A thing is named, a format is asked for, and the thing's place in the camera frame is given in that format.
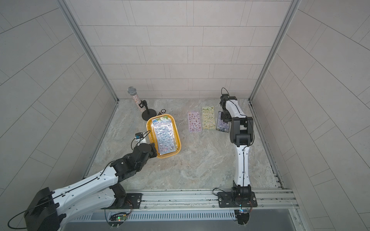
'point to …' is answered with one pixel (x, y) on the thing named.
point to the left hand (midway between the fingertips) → (159, 143)
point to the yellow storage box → (151, 133)
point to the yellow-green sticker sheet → (208, 121)
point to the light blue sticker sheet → (165, 134)
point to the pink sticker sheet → (194, 121)
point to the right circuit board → (243, 213)
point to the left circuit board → (118, 217)
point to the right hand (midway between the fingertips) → (229, 120)
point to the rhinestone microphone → (132, 91)
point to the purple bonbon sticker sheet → (221, 125)
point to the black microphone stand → (148, 113)
